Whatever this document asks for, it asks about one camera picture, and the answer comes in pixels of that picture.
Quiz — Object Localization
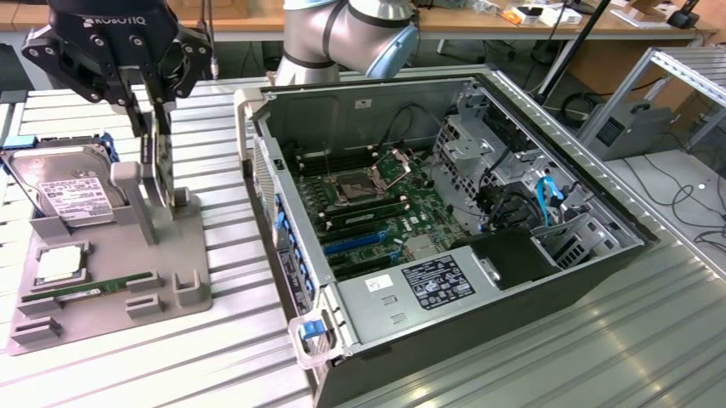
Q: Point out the green RAM stick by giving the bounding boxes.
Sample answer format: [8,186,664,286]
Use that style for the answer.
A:
[27,271,155,302]

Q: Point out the blue expansion slot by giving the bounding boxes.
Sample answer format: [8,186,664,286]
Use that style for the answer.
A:
[321,230,391,257]

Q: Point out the open black PC case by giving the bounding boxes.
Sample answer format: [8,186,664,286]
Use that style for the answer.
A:
[234,63,662,408]

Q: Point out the blue disk wire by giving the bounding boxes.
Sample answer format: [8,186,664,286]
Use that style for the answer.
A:
[534,175,564,230]

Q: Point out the grey power supply unit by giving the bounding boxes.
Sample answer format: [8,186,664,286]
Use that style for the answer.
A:
[334,245,505,346]

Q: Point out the metal disk bay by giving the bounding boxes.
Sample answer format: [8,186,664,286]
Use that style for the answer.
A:
[530,211,613,272]

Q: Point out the black looped wire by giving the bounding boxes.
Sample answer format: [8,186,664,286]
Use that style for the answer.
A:
[382,104,445,149]

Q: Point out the metal socket cover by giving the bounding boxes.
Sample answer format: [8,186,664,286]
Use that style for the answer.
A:
[367,147,413,189]

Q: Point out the dark RAM stick white label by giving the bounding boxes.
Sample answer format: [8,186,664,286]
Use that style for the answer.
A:
[325,201,409,227]

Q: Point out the green motherboard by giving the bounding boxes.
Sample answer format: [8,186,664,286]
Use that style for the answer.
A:
[283,144,473,282]

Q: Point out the small black device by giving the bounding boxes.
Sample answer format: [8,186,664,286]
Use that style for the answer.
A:
[666,0,704,30]

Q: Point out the black plastic shroud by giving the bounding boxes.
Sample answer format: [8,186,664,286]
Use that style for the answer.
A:
[453,228,564,293]

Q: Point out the black stand pole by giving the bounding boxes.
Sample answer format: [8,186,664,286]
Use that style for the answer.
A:
[536,0,616,97]

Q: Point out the CPU socket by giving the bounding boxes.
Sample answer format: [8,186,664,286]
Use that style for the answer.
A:
[331,168,394,208]

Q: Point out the black wire bundle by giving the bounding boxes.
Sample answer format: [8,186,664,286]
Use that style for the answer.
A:
[478,185,541,234]

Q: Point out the aluminium profile frame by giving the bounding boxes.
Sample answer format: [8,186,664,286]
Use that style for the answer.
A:
[578,45,726,158]

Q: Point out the wooden desk white frame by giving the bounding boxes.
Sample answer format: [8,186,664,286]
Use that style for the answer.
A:
[0,0,285,43]
[419,0,720,43]

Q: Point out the small white box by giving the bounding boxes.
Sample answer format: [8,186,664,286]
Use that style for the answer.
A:
[538,8,584,26]

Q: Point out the cardboard box on desk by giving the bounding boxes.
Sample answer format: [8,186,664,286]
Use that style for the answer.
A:
[175,0,285,21]

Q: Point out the silver CPU chip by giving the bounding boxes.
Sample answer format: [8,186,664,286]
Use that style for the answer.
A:
[34,247,86,282]

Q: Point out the blue plastic disk rail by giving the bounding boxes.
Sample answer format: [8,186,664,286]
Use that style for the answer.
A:
[96,130,119,165]

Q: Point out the black expansion slot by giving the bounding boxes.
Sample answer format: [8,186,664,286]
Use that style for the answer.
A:
[327,252,394,274]

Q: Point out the graphics card silver bracket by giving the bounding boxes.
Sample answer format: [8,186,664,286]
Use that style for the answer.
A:
[139,105,177,210]

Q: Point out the grey parts rack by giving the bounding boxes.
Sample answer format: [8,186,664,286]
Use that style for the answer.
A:
[3,160,217,357]

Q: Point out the grey computer tower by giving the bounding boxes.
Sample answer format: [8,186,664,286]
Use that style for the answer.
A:
[578,100,676,162]

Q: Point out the silver hard disk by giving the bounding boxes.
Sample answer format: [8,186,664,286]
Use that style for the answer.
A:
[0,135,130,229]

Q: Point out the grey metal drive cage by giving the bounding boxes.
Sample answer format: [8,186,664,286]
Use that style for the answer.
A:
[434,113,548,222]

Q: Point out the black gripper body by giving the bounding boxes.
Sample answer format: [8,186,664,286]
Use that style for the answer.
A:
[47,0,182,86]

